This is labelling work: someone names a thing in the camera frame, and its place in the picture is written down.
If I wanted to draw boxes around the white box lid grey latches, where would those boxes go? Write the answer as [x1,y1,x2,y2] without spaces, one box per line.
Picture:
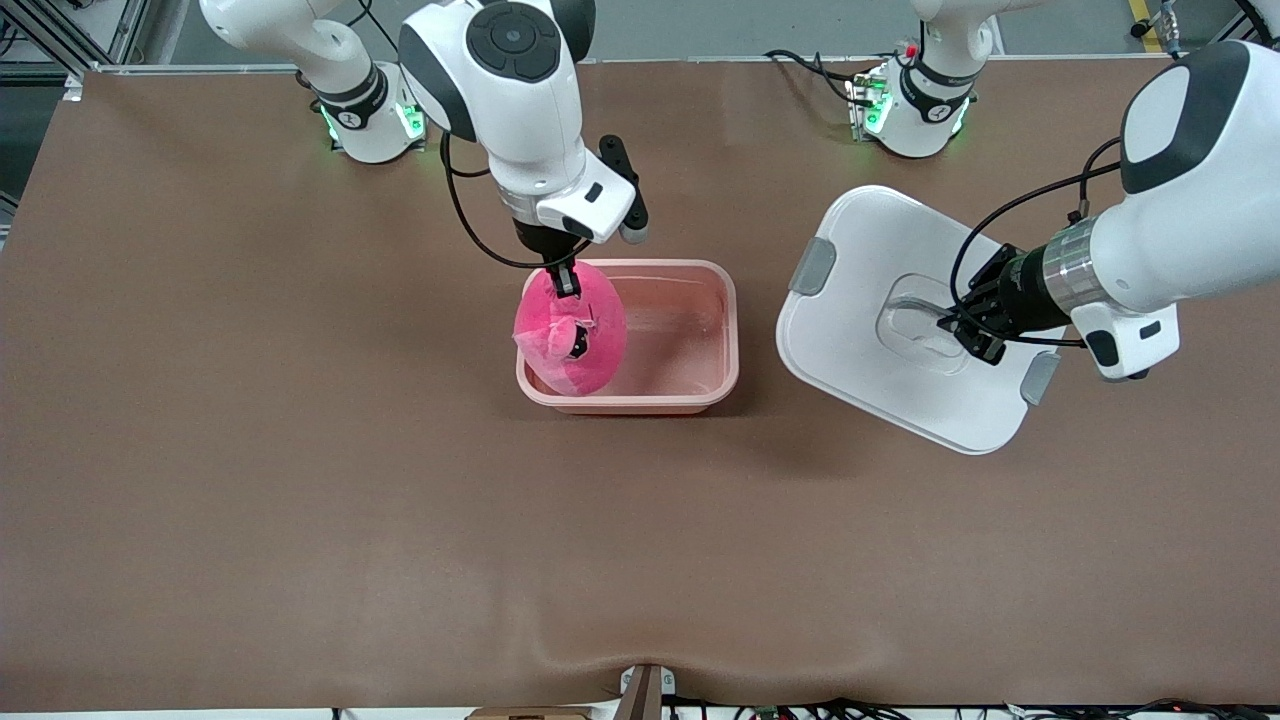
[775,185,1067,456]

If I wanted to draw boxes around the pink plush toy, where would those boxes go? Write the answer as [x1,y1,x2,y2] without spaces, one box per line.
[513,262,629,398]

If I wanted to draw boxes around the black base power cable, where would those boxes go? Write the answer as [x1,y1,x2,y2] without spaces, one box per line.
[765,48,871,111]

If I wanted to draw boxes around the pink plastic box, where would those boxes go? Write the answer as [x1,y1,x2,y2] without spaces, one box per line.
[516,258,741,416]

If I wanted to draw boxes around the aluminium frame profile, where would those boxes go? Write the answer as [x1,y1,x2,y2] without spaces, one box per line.
[0,0,151,101]

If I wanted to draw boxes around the metal table clamp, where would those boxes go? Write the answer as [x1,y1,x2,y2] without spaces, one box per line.
[615,663,677,720]

